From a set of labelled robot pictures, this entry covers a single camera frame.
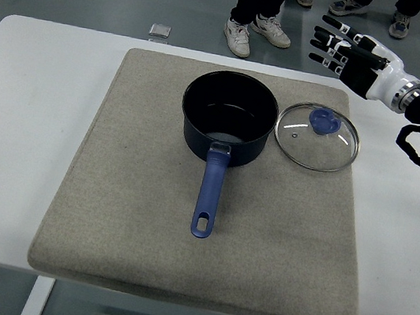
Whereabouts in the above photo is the dark blue long-handled pot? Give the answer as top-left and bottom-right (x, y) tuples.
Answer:
(160, 64), (284, 248)

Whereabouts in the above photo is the beige fabric mat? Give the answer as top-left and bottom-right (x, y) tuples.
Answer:
(21, 36), (397, 315)

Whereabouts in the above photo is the silver floor socket cover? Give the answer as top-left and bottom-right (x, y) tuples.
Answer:
(148, 22), (173, 40)

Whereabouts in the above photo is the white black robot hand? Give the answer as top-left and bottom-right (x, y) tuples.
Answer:
(302, 13), (420, 108)

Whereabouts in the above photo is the person with grey sneakers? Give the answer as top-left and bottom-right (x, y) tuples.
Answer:
(325, 0), (420, 43)

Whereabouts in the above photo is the glass lid with blue knob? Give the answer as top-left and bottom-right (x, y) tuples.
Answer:
(268, 97), (365, 178)

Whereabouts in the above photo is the white table leg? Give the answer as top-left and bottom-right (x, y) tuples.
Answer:
(20, 274), (56, 315)

